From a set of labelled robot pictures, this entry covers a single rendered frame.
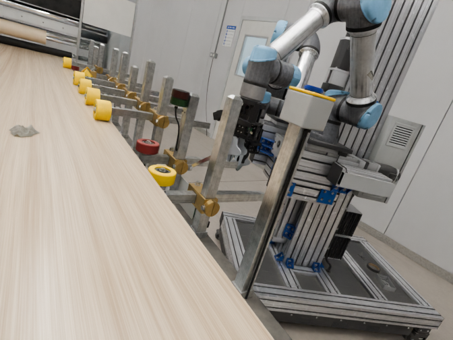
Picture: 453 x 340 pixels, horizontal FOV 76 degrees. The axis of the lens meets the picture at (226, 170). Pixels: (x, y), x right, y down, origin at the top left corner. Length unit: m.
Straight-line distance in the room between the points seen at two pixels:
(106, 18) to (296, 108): 3.04
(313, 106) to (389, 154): 1.23
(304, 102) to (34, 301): 0.52
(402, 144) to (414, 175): 1.61
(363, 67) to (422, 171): 2.25
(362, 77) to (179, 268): 1.00
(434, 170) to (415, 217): 0.49
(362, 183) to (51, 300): 1.24
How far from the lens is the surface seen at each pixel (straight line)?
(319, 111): 0.61
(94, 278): 0.47
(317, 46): 1.52
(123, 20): 3.54
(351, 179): 1.38
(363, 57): 1.23
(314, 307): 1.76
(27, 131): 0.98
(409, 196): 3.42
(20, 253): 0.52
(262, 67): 0.88
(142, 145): 1.05
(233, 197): 1.00
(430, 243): 3.43
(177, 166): 1.06
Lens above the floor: 1.21
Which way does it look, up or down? 18 degrees down
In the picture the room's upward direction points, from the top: 16 degrees clockwise
